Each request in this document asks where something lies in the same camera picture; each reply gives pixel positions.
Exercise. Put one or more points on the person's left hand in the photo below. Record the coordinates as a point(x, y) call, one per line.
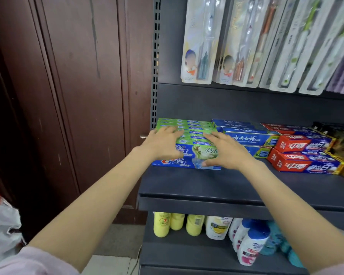
point(160, 144)

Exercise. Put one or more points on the person's right hand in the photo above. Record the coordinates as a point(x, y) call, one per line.
point(232, 156)

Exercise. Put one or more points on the person's right thumb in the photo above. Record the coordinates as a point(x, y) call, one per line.
point(210, 163)

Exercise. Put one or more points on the person's left thumb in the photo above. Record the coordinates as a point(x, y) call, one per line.
point(180, 153)

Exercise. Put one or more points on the green blue toothpaste carton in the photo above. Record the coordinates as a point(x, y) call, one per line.
point(190, 161)

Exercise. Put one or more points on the person's left forearm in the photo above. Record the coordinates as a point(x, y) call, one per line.
point(94, 203)

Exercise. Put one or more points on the person's right forearm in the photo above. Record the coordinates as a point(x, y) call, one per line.
point(298, 214)

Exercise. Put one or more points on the dark grey shelving unit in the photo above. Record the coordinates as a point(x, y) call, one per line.
point(218, 184)

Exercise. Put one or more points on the stack of green toothpaste boxes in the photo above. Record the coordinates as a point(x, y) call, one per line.
point(195, 127)

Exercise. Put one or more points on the white bottle yellow label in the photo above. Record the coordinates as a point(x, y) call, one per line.
point(218, 227)

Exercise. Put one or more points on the white shampoo bottle blue cap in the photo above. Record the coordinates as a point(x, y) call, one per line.
point(252, 246)
point(234, 227)
point(242, 234)

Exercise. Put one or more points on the red blue toothpaste box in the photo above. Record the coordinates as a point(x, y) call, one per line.
point(301, 143)
point(283, 128)
point(301, 164)

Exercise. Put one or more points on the teal bottles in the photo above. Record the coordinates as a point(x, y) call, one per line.
point(281, 243)

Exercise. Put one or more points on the blue toothbrush blister pack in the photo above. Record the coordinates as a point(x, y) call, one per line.
point(200, 42)

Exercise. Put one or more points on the brown wooden cabinet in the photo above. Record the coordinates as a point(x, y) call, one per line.
point(74, 88)

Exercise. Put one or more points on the brown toothbrush blister pack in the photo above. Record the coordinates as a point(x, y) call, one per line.
point(243, 42)

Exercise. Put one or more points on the white green toothbrush pack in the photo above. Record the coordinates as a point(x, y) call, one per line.
point(329, 60)
point(301, 48)
point(278, 54)

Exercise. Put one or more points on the pink right sleeve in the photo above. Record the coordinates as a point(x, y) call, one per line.
point(336, 269)

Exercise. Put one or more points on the pink sleeve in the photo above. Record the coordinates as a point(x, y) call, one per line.
point(336, 269)
point(31, 262)

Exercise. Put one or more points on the pink left sleeve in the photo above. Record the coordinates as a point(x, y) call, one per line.
point(31, 262)

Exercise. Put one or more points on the white plastic bag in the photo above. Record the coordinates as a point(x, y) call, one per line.
point(3, 229)

